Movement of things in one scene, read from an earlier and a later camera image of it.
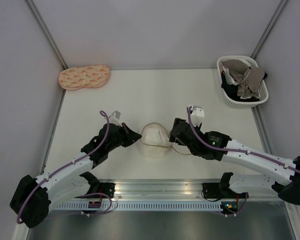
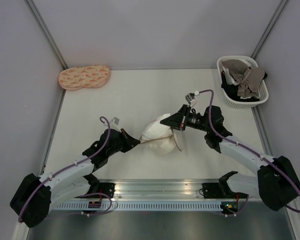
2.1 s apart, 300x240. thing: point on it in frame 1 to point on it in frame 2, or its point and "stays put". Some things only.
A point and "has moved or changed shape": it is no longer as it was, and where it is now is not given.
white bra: (155, 136) has moved or changed shape
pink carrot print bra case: (88, 76) stays put
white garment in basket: (230, 80) stays put
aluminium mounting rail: (150, 189) stays put
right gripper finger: (173, 139) to (181, 127)
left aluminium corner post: (48, 34) stays put
